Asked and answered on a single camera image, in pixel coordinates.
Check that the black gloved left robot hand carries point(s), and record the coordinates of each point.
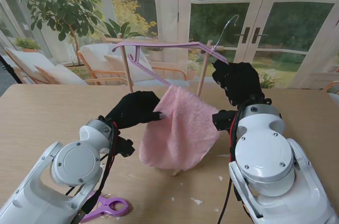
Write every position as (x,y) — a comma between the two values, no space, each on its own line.
(132,110)

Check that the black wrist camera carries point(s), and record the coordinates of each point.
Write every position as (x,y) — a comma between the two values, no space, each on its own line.
(124,147)
(222,120)

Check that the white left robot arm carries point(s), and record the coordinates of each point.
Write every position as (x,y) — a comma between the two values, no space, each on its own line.
(74,160)

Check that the leafy potted tree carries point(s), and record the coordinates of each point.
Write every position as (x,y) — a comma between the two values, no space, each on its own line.
(61,4)

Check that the small green pot plant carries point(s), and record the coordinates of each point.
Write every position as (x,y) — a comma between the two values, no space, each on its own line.
(26,44)

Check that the wooden hanging rack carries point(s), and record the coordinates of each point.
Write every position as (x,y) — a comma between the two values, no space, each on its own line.
(126,70)

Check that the white flowering pot plant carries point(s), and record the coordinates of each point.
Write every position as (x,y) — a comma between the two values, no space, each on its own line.
(270,78)

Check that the pink square towel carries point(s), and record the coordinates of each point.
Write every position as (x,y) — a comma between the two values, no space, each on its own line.
(182,128)

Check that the purple clothes hanger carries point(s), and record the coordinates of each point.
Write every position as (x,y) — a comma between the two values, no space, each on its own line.
(164,46)

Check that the white cushioned lounge chair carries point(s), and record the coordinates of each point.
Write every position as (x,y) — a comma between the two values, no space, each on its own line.
(95,54)
(29,62)

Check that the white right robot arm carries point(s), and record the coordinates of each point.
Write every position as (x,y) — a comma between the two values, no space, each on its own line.
(265,160)

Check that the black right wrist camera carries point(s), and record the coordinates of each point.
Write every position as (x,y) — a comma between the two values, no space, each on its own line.
(222,120)

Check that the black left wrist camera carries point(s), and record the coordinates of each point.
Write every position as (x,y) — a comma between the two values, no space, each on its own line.
(124,147)

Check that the purple plastic clothes peg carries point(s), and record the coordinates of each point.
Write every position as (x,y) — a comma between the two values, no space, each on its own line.
(104,204)

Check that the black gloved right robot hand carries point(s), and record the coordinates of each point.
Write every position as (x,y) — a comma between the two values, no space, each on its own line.
(241,81)

